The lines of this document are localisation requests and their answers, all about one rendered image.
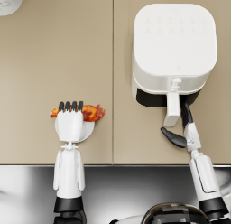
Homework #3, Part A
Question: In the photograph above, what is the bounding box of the roasted orange drumstick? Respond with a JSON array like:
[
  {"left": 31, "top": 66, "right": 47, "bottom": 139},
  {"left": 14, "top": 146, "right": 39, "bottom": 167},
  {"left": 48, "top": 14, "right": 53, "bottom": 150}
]
[{"left": 50, "top": 104, "right": 106, "bottom": 123}]

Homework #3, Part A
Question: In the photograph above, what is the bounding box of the air fryer drawer with handle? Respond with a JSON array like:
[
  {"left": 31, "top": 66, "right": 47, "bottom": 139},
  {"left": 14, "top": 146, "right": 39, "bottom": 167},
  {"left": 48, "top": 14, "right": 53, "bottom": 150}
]
[{"left": 135, "top": 77, "right": 200, "bottom": 128}]

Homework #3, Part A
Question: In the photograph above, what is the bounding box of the pale white air fryer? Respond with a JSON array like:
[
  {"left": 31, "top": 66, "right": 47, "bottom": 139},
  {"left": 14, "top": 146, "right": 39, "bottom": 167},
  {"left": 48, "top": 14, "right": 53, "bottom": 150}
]
[{"left": 131, "top": 3, "right": 218, "bottom": 108}]

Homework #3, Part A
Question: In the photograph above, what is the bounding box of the small white round plate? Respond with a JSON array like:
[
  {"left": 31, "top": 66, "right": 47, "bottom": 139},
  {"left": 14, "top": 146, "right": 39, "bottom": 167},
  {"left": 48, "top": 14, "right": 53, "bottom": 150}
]
[{"left": 54, "top": 117, "right": 96, "bottom": 144}]

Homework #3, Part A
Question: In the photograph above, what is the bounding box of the dark round robot body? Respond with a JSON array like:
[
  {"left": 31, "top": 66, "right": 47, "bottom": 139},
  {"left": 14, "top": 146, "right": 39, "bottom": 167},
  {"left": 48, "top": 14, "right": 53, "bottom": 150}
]
[{"left": 109, "top": 202, "right": 211, "bottom": 224}]

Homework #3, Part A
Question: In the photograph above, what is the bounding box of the white marbled round pot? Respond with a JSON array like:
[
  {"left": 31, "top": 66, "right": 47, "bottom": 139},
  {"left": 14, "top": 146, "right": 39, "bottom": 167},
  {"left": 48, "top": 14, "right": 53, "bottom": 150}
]
[{"left": 0, "top": 0, "right": 23, "bottom": 17}]

